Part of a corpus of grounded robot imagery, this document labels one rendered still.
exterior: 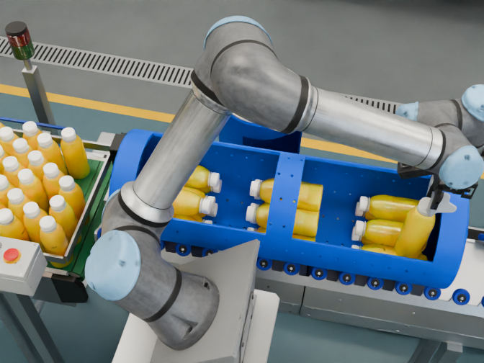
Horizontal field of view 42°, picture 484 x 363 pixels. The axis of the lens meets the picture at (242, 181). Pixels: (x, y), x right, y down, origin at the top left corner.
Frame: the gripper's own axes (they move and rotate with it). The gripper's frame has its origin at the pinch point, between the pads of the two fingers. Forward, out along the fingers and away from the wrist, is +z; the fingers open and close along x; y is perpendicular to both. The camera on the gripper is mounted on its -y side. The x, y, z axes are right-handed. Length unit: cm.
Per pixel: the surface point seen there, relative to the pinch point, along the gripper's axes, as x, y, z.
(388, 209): 8.1, -6.5, 14.9
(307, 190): 5.5, -28.1, 9.1
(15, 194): -5, -105, 18
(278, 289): -8, -32, 39
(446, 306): -6.5, 13.1, 34.0
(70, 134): 19, -98, 18
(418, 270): -8.9, 1.5, 14.7
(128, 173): -2, -72, 4
